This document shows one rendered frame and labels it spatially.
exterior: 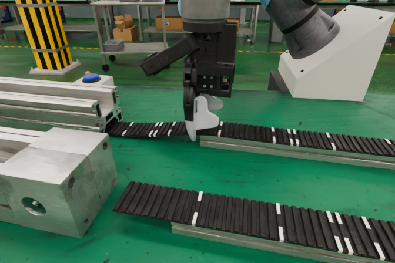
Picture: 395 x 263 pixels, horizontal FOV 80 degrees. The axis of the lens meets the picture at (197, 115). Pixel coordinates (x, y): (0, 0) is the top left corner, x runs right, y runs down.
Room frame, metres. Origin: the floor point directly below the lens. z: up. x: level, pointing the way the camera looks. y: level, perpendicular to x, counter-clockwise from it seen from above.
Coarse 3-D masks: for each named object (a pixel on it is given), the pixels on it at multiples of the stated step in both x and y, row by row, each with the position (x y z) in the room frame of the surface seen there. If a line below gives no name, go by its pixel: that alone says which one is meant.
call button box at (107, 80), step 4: (100, 76) 0.61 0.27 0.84; (104, 76) 0.61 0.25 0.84; (108, 76) 0.61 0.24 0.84; (76, 80) 0.58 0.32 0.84; (80, 80) 0.58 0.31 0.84; (84, 80) 0.57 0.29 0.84; (96, 80) 0.57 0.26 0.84; (100, 80) 0.58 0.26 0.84; (104, 80) 0.58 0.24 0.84; (108, 80) 0.59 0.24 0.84; (112, 80) 0.61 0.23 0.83; (92, 84) 0.56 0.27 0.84; (96, 84) 0.56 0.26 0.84; (100, 84) 0.56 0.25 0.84; (104, 84) 0.57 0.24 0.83; (108, 84) 0.59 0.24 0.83; (112, 84) 0.61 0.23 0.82
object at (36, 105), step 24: (0, 96) 0.43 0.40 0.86; (24, 96) 0.43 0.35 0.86; (48, 96) 0.43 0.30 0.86; (72, 96) 0.48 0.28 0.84; (96, 96) 0.46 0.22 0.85; (0, 120) 0.43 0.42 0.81; (24, 120) 0.42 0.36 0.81; (48, 120) 0.41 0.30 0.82; (72, 120) 0.40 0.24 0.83; (96, 120) 0.39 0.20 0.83; (120, 120) 0.47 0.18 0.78
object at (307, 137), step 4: (304, 132) 0.37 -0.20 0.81; (308, 132) 0.38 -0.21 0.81; (304, 136) 0.36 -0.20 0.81; (308, 136) 0.36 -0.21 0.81; (312, 136) 0.36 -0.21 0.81; (304, 140) 0.35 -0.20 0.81; (308, 140) 0.35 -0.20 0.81; (312, 140) 0.35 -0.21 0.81; (308, 144) 0.33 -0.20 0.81; (312, 144) 0.34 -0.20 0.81; (316, 144) 0.33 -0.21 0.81; (316, 148) 0.33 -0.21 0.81
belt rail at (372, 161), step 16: (208, 144) 0.37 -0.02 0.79; (224, 144) 0.37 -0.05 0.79; (240, 144) 0.37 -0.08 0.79; (256, 144) 0.35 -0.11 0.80; (272, 144) 0.35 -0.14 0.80; (320, 160) 0.33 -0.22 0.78; (336, 160) 0.33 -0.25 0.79; (352, 160) 0.32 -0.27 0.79; (368, 160) 0.32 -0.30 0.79; (384, 160) 0.32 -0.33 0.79
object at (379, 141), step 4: (372, 140) 0.35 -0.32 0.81; (376, 140) 0.35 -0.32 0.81; (380, 140) 0.35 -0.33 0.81; (376, 144) 0.34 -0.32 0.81; (380, 144) 0.33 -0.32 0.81; (384, 144) 0.33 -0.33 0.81; (380, 148) 0.32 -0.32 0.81; (384, 148) 0.33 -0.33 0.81; (388, 148) 0.32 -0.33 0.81; (384, 152) 0.31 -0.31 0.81; (388, 152) 0.32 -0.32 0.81; (392, 152) 0.31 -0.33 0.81; (388, 156) 0.31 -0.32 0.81; (392, 156) 0.31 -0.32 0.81
